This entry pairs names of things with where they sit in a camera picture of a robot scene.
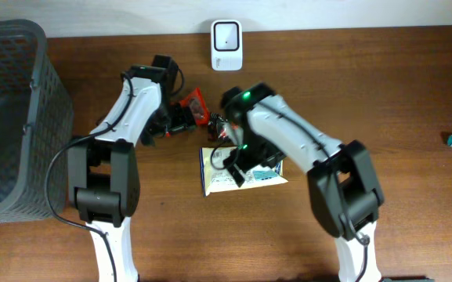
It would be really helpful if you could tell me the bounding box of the yellow snack bag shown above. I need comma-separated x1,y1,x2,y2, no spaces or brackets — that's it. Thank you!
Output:
199,147,287,197

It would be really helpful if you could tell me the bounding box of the grey plastic mesh basket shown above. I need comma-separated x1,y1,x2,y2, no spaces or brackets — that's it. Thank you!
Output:
0,20,74,223

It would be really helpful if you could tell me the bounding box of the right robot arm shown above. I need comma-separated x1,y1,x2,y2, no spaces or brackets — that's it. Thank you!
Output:
220,83,385,281

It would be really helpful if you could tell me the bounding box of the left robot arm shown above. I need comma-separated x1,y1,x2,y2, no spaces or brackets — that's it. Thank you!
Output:
67,55,197,281

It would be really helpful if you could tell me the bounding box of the dark red snack packet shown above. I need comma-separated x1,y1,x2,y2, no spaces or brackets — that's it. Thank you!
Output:
179,88,210,126

